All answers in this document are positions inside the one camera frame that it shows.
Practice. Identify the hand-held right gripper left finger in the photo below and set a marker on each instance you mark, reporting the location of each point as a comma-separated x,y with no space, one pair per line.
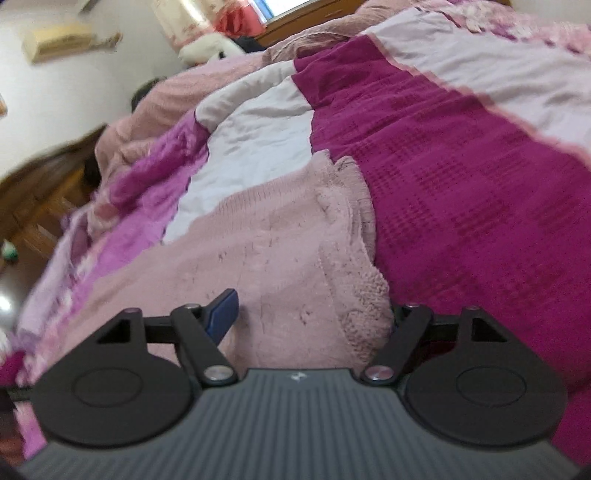
221,314

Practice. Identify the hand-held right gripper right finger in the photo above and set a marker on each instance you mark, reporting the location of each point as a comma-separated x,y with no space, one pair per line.
406,332

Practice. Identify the pink knit sweater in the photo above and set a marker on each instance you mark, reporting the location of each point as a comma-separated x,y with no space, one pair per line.
277,240

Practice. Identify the magenta waffle towel blanket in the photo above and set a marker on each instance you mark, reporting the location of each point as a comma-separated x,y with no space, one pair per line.
461,207

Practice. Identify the white purple floral quilt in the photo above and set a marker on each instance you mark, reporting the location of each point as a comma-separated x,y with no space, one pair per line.
258,134

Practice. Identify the wooden nightstand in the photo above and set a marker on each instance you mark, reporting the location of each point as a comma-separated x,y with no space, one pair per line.
37,207

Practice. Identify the small green white object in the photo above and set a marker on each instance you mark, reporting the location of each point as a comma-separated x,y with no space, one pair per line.
9,252

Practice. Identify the dusty pink duvet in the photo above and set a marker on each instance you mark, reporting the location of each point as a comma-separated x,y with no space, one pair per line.
184,92

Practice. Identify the dark bag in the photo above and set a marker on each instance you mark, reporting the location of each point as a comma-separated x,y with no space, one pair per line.
143,94

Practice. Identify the white plush toy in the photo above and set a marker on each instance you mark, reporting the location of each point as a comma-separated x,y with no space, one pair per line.
205,50

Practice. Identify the black garment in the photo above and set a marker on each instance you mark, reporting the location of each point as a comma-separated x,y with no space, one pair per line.
251,45

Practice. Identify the floral pink curtain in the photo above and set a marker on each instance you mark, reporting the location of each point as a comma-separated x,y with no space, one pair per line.
184,18

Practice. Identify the wooden headboard cabinet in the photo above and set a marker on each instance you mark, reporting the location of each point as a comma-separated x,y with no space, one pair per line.
307,23

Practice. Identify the window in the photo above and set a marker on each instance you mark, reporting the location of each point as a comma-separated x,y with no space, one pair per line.
284,7

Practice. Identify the pink checked pillow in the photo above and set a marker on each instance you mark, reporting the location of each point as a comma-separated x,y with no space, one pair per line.
383,7

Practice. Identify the beige wall air conditioner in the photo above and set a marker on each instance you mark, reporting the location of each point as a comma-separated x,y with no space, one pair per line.
57,41

